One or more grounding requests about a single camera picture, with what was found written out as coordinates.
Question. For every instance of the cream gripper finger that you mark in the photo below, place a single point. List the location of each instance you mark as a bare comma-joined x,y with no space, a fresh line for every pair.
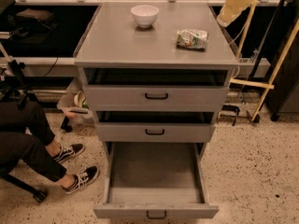
231,10

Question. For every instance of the grey drawer cabinet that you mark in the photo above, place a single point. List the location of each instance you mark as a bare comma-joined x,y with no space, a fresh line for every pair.
115,41

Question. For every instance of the grey top drawer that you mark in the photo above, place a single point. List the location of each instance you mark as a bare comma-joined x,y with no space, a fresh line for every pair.
120,89

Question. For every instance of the grey drawer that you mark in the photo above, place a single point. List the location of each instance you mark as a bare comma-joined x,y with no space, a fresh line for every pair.
154,126
155,181
120,89

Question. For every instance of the grey middle drawer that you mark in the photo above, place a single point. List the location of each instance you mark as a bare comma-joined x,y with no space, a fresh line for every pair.
154,126

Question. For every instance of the grey bottom drawer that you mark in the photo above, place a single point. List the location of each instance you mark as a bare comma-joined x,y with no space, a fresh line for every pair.
155,181

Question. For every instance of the white ceramic bowl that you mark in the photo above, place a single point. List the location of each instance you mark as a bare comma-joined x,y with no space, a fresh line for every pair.
145,15

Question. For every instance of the clear plastic bin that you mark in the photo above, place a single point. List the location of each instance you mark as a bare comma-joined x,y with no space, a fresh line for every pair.
74,105

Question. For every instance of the dark box on shelf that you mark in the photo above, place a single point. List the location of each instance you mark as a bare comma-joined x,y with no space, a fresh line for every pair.
35,18

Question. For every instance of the black sneaker far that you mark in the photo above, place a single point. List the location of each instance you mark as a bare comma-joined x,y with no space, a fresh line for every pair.
70,152

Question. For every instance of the black sneaker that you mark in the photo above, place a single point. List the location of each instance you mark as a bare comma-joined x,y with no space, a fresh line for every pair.
83,179
70,152

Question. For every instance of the black sneaker near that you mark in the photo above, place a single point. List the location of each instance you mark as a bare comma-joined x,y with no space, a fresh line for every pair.
83,179

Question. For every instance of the black tripod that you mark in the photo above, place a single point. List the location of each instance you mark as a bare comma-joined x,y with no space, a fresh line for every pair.
19,91

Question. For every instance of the seated person in black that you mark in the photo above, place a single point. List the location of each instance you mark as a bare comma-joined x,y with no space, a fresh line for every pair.
26,135

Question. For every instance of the black office chair base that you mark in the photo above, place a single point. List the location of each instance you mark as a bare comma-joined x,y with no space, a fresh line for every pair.
38,195

